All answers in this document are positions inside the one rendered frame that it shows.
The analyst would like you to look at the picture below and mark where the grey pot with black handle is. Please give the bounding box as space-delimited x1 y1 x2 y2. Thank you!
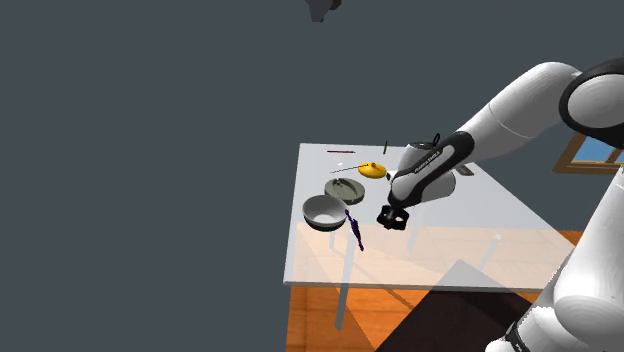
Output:
408 132 442 150

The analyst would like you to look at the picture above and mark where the grey-green round dish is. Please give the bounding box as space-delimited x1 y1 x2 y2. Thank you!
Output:
323 177 366 206

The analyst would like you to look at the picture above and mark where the yellow lemon-shaped lid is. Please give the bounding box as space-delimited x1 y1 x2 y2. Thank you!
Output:
357 161 389 181

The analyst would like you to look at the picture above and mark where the wooden framed window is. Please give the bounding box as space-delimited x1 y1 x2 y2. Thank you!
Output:
551 132 624 176

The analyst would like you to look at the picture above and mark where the glass table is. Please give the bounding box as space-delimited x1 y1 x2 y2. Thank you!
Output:
282 142 584 333

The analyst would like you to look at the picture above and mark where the grey bowl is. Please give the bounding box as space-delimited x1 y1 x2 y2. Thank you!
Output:
301 194 350 233

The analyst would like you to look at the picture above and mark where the purple pen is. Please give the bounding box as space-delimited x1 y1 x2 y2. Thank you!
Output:
343 208 366 253

